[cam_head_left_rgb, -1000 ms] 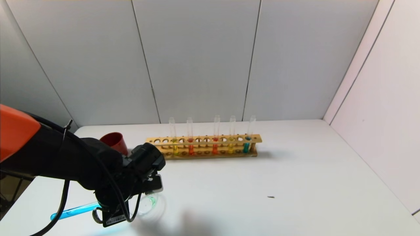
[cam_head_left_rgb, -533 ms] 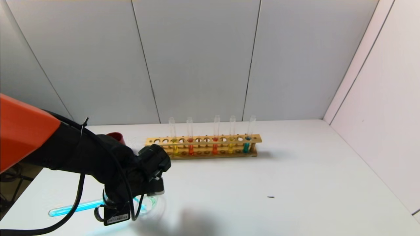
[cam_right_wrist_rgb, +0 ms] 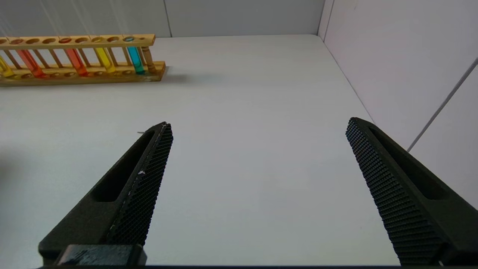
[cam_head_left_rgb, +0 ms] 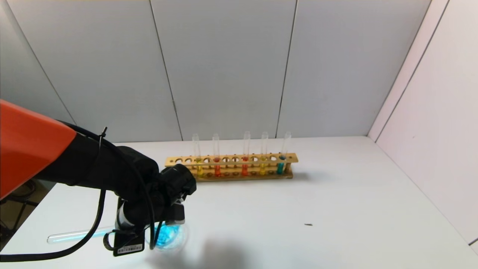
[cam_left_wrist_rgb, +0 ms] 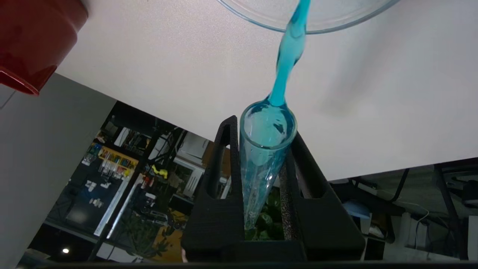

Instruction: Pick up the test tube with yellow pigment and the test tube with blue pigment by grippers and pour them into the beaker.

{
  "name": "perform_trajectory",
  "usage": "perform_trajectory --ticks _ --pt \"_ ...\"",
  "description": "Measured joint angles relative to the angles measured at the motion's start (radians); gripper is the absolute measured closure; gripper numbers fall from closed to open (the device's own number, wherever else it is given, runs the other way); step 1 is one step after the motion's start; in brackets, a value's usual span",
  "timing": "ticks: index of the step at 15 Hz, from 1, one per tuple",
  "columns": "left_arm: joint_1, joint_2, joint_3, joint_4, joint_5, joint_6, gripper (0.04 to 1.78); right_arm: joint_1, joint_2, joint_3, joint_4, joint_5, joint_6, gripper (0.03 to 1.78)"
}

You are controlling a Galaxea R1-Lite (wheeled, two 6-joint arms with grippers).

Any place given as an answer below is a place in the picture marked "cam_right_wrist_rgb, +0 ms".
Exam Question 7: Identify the blue pigment glass test tube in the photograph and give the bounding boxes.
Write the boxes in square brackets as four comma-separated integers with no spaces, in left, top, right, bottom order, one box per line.
[112,0,146,75]

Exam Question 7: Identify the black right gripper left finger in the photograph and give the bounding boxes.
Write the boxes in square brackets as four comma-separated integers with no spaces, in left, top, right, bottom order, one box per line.
[38,122,174,259]

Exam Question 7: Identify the red pigment glass test tube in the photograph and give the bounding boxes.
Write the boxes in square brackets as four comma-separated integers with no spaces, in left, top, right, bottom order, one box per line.
[0,0,47,79]

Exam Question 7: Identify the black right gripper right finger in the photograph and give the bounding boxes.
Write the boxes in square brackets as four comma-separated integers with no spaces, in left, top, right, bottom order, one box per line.
[345,117,478,266]

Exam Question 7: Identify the yellow pigment glass test tube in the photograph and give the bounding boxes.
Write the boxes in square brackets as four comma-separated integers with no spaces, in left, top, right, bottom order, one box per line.
[78,0,117,74]
[0,37,16,79]

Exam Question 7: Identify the wooden test tube rack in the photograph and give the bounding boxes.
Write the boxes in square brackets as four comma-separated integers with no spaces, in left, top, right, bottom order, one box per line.
[0,34,167,87]

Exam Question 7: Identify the orange pigment glass test tube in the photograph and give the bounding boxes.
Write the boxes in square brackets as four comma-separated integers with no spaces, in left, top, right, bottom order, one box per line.
[39,0,89,77]

